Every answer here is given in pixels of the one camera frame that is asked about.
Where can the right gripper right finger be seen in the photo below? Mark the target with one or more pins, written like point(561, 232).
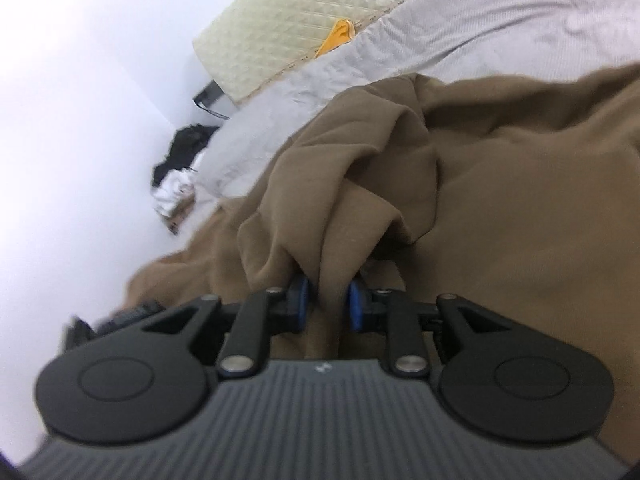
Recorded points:
point(451, 320)

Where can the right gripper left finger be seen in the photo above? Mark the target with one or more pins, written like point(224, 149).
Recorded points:
point(232, 339)

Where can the brown hooded sweatshirt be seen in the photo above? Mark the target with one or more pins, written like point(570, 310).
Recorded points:
point(518, 194)

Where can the white clothes pile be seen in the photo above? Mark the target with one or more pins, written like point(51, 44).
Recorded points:
point(176, 186)

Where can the cream quilted headboard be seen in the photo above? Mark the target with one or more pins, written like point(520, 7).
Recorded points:
point(254, 42)

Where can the yellow cloth piece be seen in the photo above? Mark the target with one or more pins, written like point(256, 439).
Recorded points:
point(341, 33)

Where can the white bed sheet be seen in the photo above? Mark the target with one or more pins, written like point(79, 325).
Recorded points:
point(446, 39)

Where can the black metal frame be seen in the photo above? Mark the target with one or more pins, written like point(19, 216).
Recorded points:
point(206, 99)

